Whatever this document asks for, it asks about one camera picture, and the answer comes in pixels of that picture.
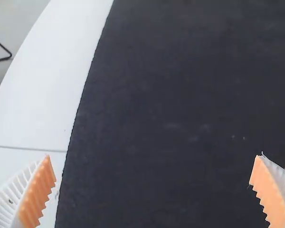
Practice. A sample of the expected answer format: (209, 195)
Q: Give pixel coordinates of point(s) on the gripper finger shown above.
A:
(19, 197)
(275, 190)

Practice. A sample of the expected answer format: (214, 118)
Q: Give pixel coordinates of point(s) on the black mat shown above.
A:
(180, 95)

